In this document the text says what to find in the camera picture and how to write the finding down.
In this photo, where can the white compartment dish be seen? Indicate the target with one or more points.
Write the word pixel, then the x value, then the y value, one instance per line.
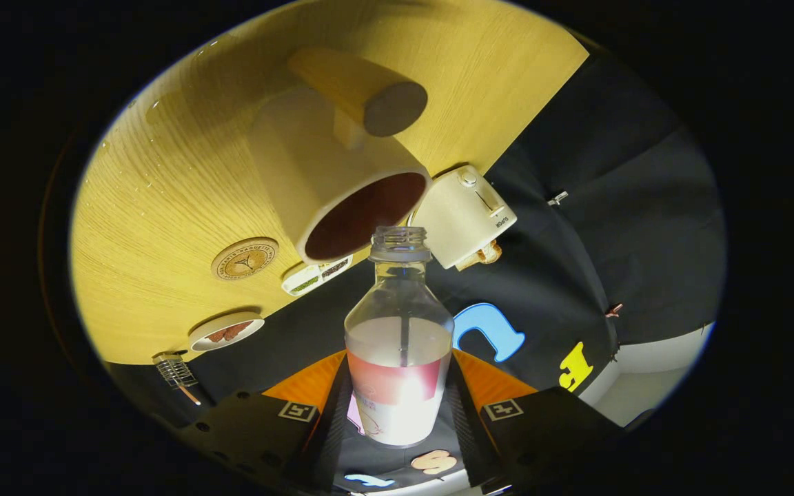
pixel 300 281

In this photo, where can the silver clip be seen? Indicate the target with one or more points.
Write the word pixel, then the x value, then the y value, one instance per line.
pixel 557 198

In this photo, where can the wooden table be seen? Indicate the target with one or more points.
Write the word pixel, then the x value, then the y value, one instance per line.
pixel 163 207

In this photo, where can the white toaster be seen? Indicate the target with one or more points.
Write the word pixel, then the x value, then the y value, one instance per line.
pixel 459 220

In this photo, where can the red meat slice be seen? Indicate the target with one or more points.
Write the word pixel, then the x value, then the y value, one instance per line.
pixel 218 337
pixel 238 328

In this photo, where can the round cork coaster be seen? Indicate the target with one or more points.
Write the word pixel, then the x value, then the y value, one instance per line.
pixel 245 259

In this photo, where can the black backdrop cloth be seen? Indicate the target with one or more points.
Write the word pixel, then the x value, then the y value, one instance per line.
pixel 576 227

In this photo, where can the clear juice bottle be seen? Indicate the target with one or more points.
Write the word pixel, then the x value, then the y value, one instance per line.
pixel 397 420

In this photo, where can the white round plate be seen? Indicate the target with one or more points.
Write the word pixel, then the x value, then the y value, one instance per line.
pixel 194 339

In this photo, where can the pink clip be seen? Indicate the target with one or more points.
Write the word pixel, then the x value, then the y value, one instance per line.
pixel 614 311

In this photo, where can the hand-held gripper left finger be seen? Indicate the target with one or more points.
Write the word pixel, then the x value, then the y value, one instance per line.
pixel 331 441

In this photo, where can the toast slice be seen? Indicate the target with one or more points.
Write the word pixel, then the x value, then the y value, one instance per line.
pixel 469 262
pixel 491 252

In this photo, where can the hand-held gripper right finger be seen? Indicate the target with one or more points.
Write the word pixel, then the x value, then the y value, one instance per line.
pixel 469 441

